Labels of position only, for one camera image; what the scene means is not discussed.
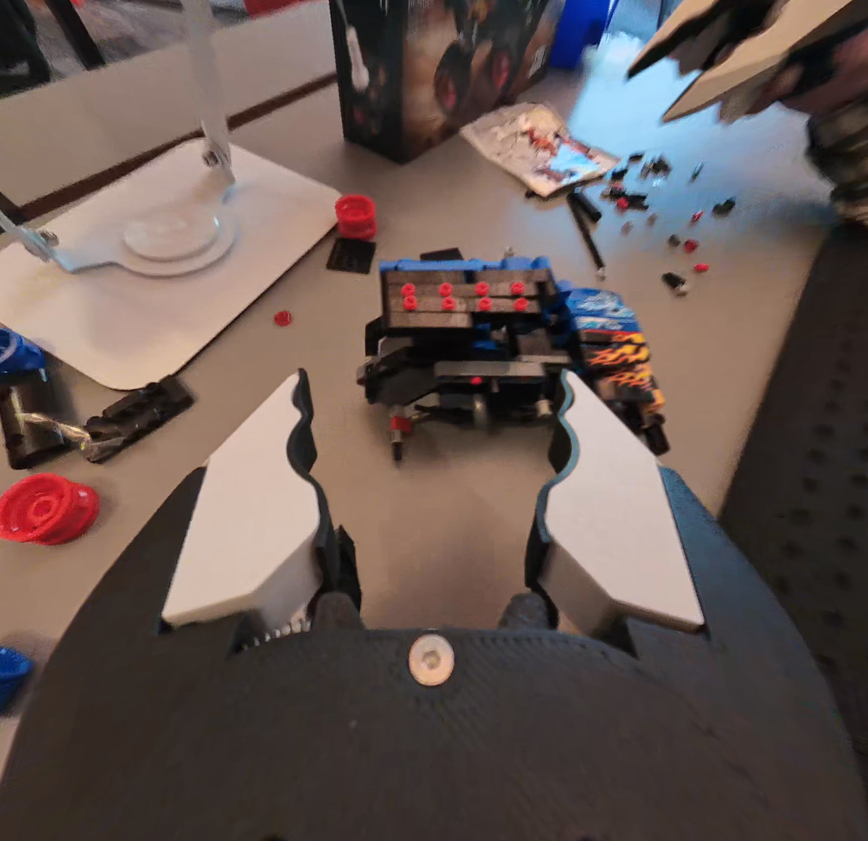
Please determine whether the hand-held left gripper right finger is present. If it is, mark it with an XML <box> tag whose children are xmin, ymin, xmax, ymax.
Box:
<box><xmin>525</xmin><ymin>368</ymin><xmax>706</xmax><ymax>635</ymax></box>

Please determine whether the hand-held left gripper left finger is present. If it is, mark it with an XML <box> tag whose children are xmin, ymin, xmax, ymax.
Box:
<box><xmin>161</xmin><ymin>368</ymin><xmax>363</xmax><ymax>635</ymax></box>

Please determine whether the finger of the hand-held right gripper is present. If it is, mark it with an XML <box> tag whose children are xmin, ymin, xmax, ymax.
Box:
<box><xmin>661</xmin><ymin>0</ymin><xmax>868</xmax><ymax>123</ymax></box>
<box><xmin>627</xmin><ymin>0</ymin><xmax>774</xmax><ymax>79</ymax></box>

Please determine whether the blue black brick toy truck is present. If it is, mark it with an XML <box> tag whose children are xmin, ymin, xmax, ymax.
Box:
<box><xmin>356</xmin><ymin>248</ymin><xmax>672</xmax><ymax>462</ymax></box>

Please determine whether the person's right forearm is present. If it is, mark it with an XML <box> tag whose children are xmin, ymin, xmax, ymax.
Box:
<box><xmin>806</xmin><ymin>102</ymin><xmax>868</xmax><ymax>225</ymax></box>

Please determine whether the person's right hand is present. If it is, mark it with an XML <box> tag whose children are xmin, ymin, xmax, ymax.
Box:
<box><xmin>773</xmin><ymin>34</ymin><xmax>868</xmax><ymax>117</ymax></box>

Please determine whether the blue container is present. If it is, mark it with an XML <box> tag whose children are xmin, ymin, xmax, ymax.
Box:
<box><xmin>548</xmin><ymin>0</ymin><xmax>614</xmax><ymax>69</ymax></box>

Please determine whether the black pin connector piece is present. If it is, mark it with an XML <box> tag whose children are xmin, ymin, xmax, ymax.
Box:
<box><xmin>81</xmin><ymin>375</ymin><xmax>195</xmax><ymax>464</ymax></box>

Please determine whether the red wheel hub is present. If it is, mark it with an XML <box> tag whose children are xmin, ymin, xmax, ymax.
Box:
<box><xmin>334</xmin><ymin>195</ymin><xmax>378</xmax><ymax>240</ymax></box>
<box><xmin>0</xmin><ymin>474</ymin><xmax>101</xmax><ymax>545</ymax></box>

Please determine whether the white base board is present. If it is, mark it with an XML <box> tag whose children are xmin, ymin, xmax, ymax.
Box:
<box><xmin>0</xmin><ymin>139</ymin><xmax>342</xmax><ymax>391</ymax></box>

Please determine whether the sticker sheet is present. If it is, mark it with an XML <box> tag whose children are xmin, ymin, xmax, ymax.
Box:
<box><xmin>460</xmin><ymin>102</ymin><xmax>619</xmax><ymax>198</ymax></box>

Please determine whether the long black axle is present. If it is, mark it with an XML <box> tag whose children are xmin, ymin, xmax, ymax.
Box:
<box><xmin>565</xmin><ymin>190</ymin><xmax>606</xmax><ymax>279</ymax></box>

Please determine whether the printed toy box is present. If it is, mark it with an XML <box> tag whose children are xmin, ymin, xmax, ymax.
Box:
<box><xmin>327</xmin><ymin>0</ymin><xmax>564</xmax><ymax>164</ymax></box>

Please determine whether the black studded square plate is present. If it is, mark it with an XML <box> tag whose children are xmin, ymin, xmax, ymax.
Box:
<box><xmin>325</xmin><ymin>238</ymin><xmax>376</xmax><ymax>274</ymax></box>

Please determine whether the blue wheel hub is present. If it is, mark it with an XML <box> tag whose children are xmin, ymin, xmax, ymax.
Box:
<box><xmin>0</xmin><ymin>327</ymin><xmax>48</xmax><ymax>384</ymax></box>
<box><xmin>0</xmin><ymin>644</ymin><xmax>35</xmax><ymax>713</ymax></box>

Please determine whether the clear acrylic stand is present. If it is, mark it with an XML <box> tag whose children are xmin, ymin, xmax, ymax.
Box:
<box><xmin>0</xmin><ymin>0</ymin><xmax>238</xmax><ymax>276</ymax></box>

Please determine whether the white cable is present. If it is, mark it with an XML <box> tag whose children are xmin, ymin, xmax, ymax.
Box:
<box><xmin>325</xmin><ymin>0</ymin><xmax>370</xmax><ymax>91</ymax></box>

